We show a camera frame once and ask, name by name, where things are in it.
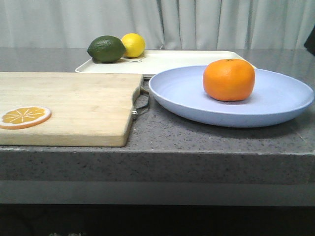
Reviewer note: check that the orange mandarin fruit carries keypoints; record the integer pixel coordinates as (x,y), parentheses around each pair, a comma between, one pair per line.
(229,79)

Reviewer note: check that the cream rectangular tray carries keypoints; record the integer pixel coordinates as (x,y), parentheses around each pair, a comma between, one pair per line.
(152,62)

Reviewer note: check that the green lime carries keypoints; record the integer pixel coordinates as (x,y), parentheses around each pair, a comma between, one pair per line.
(106,49)

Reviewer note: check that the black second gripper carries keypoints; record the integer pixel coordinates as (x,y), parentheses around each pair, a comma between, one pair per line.
(310,43)

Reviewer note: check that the light blue plate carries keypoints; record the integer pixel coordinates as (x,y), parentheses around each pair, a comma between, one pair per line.
(276,98)

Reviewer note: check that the grey curtain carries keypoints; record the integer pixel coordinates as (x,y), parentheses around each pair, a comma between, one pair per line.
(164,24)

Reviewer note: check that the orange slice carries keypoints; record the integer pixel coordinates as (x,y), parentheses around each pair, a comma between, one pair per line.
(24,117)

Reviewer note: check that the yellow lemon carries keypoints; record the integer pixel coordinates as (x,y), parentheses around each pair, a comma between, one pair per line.
(134,44)

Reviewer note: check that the wooden cutting board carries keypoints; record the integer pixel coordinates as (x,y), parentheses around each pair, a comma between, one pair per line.
(88,109)

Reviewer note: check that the metal cutting board handle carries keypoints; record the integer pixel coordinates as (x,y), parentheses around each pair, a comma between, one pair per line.
(141,103)

